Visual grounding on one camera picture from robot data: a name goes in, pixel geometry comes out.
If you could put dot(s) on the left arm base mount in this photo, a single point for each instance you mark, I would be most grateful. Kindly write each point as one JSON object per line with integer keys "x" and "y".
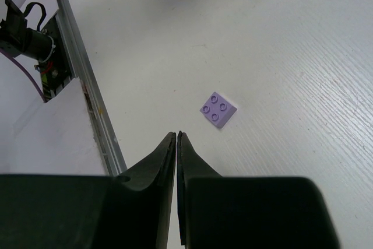
{"x": 41, "y": 44}

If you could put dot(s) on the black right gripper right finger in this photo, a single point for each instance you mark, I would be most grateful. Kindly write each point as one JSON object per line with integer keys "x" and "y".
{"x": 215, "y": 211}

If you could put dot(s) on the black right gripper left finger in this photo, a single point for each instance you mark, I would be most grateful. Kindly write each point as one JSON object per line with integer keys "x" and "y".
{"x": 131, "y": 210}

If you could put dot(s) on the purple 2x2 lego brick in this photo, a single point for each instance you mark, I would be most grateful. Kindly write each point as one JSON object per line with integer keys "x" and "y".
{"x": 218, "y": 110}

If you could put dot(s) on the aluminium table edge rail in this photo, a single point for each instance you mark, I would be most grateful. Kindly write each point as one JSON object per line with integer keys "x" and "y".
{"x": 81, "y": 68}

